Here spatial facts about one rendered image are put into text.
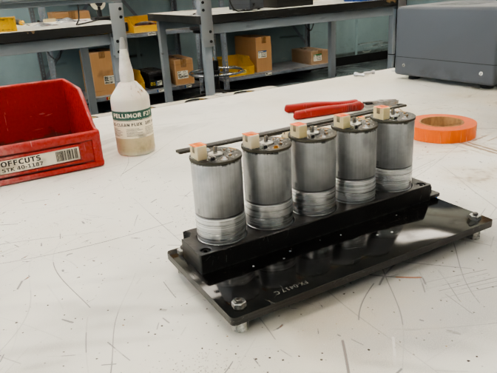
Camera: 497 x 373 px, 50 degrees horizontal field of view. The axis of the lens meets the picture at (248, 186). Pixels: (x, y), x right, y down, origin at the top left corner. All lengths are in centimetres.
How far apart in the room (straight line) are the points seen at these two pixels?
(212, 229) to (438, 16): 54
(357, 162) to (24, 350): 18
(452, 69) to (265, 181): 50
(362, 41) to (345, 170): 586
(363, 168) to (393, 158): 2
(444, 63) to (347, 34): 527
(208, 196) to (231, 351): 7
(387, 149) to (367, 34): 588
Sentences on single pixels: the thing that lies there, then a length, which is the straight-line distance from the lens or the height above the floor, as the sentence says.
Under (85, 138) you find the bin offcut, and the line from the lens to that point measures 45.
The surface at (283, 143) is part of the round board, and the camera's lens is 26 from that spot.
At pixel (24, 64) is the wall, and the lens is 463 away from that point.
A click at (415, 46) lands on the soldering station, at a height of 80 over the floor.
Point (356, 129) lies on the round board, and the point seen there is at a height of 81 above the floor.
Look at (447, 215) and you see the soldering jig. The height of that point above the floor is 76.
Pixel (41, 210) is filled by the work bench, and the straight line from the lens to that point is 39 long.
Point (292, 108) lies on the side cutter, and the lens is 60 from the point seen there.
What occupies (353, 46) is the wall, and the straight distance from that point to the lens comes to 607.
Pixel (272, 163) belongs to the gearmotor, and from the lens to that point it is 26.
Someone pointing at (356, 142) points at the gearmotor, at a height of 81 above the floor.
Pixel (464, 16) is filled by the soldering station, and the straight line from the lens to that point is 72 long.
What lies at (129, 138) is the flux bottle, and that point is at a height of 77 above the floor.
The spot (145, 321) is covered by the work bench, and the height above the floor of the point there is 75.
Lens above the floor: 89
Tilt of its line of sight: 21 degrees down
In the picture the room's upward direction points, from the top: 3 degrees counter-clockwise
